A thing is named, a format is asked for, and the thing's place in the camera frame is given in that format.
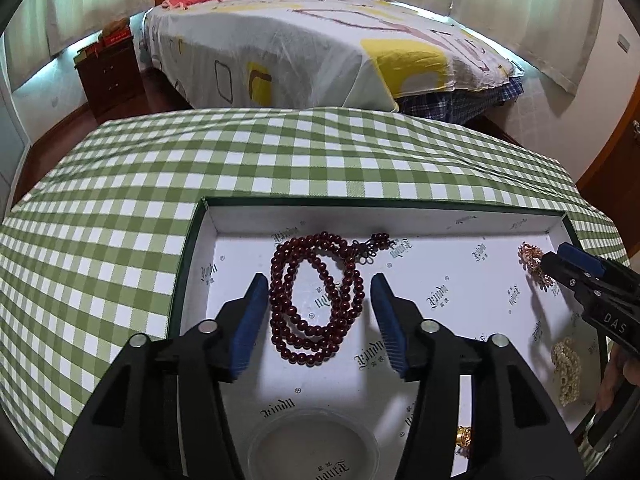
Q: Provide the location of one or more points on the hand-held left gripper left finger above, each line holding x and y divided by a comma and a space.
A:
250, 325

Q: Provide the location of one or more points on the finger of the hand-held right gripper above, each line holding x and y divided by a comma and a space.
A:
565, 272
580, 257

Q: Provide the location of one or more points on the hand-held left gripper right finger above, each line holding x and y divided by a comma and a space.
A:
390, 325

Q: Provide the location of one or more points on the rose gold pearl brooch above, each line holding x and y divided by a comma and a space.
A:
531, 257

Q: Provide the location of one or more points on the shallow green cardboard tray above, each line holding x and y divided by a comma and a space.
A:
450, 285

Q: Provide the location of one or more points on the pale jade bangle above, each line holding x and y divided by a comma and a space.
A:
255, 440

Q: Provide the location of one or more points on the red and gold pendant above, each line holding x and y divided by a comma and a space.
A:
465, 437

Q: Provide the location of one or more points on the person's right hand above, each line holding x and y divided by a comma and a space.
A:
611, 380

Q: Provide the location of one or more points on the brown wooden door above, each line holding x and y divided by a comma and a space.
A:
615, 185

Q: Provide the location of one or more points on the round door knob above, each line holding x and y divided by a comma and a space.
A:
636, 129

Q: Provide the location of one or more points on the green checkered tablecloth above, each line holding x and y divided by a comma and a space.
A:
125, 185

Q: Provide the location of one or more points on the blue plaid bed sheet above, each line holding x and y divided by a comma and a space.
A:
465, 102

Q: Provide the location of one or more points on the bed with patterned sheet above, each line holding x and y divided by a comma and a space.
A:
300, 50

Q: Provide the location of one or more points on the dark wooden nightstand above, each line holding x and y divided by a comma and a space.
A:
112, 80

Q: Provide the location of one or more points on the frosted glass wardrobe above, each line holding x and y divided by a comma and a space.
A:
10, 135

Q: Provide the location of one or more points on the dark green box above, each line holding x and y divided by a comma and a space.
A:
86, 56

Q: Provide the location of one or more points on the red box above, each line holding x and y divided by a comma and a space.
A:
116, 39

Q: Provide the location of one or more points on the brown teddy bear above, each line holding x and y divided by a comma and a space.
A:
117, 26

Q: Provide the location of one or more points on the wall light switch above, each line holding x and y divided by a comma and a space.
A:
623, 43

